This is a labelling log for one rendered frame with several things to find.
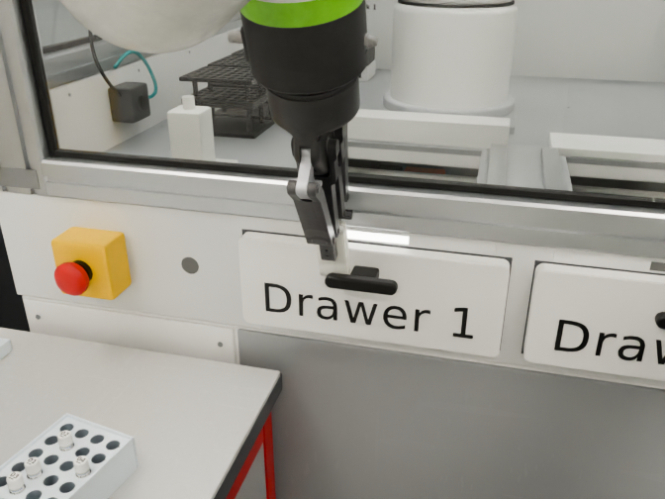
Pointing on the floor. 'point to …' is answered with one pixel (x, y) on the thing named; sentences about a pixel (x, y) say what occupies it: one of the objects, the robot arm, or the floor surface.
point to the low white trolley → (147, 413)
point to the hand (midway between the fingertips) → (332, 249)
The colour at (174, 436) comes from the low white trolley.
